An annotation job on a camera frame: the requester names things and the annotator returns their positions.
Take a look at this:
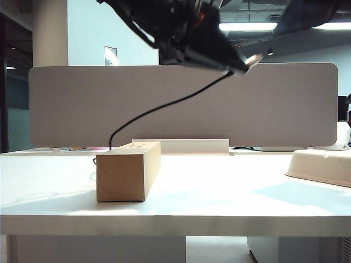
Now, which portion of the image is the white background appliance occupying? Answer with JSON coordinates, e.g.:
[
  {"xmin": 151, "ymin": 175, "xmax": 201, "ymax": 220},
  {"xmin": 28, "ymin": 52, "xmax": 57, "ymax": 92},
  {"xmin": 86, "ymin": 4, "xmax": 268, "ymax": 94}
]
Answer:
[{"xmin": 336, "ymin": 122, "xmax": 351, "ymax": 151}]

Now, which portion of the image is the framed wall notice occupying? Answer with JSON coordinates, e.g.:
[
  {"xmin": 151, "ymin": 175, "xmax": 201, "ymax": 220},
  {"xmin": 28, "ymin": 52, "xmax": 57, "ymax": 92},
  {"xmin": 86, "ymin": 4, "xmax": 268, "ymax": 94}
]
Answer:
[{"xmin": 104, "ymin": 45, "xmax": 119, "ymax": 67}]

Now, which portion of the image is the black background monitor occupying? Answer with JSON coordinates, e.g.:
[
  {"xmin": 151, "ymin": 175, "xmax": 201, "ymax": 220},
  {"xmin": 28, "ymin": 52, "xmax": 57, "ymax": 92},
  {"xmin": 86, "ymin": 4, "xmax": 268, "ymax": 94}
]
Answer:
[{"xmin": 338, "ymin": 93, "xmax": 351, "ymax": 127}]

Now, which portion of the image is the white cable rail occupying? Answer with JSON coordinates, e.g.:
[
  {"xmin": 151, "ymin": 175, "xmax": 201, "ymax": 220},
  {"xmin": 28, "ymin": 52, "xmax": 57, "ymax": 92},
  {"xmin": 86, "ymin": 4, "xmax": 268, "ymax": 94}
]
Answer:
[{"xmin": 132, "ymin": 138, "xmax": 230, "ymax": 155}]

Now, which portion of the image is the beige paper pulp tray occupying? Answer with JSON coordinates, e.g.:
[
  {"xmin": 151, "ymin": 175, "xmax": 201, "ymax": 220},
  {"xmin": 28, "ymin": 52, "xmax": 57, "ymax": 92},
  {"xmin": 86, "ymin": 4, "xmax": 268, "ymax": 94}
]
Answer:
[{"xmin": 284, "ymin": 149, "xmax": 351, "ymax": 188}]

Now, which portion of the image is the grey fabric desk divider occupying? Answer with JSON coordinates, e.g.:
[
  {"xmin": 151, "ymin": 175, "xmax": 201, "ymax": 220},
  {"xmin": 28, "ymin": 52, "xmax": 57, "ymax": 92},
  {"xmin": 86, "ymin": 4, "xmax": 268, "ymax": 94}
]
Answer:
[{"xmin": 28, "ymin": 62, "xmax": 341, "ymax": 149}]

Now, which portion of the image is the black charging cable silver plug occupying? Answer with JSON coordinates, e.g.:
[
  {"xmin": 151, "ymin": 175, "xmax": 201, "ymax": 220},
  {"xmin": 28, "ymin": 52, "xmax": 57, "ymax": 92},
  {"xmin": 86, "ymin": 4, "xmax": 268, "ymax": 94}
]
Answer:
[{"xmin": 92, "ymin": 54, "xmax": 264, "ymax": 181}]

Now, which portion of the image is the long ceiling light strip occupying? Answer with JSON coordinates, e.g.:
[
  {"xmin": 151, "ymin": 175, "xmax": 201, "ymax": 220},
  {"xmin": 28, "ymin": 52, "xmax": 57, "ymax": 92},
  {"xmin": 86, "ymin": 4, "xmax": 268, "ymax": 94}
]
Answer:
[{"xmin": 218, "ymin": 22, "xmax": 351, "ymax": 31}]

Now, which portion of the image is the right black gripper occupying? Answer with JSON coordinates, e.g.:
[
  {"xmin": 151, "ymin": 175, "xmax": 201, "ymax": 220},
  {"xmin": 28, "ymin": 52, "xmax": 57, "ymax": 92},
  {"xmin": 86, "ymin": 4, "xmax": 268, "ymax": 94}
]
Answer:
[{"xmin": 273, "ymin": 0, "xmax": 341, "ymax": 37}]

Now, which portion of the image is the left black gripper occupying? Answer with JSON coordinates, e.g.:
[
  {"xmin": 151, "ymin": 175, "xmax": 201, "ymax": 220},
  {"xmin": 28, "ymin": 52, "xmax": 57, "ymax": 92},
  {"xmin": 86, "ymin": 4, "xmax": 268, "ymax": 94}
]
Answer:
[{"xmin": 155, "ymin": 0, "xmax": 250, "ymax": 76}]

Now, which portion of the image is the white desk underside panel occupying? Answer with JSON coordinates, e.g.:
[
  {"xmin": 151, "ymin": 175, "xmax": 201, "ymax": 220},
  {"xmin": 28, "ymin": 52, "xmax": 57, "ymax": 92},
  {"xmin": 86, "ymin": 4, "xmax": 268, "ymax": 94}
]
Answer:
[{"xmin": 7, "ymin": 235, "xmax": 187, "ymax": 263}]

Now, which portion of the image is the brown cardboard mouse pad box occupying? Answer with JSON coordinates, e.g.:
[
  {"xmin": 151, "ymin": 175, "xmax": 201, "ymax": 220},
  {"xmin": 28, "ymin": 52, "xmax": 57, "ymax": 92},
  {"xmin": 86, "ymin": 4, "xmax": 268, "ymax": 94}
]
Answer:
[{"xmin": 96, "ymin": 141, "xmax": 162, "ymax": 203}]

